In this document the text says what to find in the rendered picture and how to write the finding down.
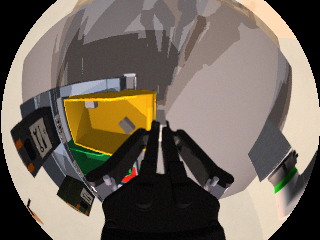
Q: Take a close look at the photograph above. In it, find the green bin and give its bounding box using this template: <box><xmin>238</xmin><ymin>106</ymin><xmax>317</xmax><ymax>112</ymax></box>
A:
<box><xmin>68</xmin><ymin>138</ymin><xmax>111</xmax><ymax>175</ymax></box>

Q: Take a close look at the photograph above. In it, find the yellow bin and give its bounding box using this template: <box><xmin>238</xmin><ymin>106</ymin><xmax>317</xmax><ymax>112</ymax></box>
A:
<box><xmin>64</xmin><ymin>90</ymin><xmax>156</xmax><ymax>155</ymax></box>

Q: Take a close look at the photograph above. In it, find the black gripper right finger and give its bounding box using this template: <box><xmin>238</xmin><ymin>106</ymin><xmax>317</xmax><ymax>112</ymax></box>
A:
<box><xmin>160</xmin><ymin>110</ymin><xmax>234</xmax><ymax>208</ymax></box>

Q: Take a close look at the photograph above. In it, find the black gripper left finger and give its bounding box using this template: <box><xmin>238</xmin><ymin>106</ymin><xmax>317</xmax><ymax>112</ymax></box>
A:
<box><xmin>86</xmin><ymin>109</ymin><xmax>161</xmax><ymax>208</ymax></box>

